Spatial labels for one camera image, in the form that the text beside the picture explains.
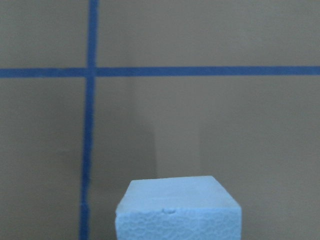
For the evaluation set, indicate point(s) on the light blue foam block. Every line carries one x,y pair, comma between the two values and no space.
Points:
178,208

